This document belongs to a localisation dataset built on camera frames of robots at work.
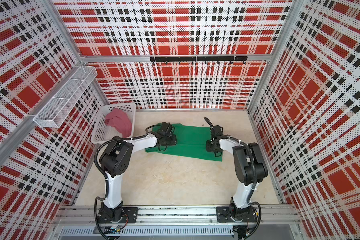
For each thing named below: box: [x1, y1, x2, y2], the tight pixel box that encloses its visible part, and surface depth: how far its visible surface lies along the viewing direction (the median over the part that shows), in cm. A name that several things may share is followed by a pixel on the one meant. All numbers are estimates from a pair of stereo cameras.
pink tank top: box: [105, 108, 132, 138], surface depth 110 cm
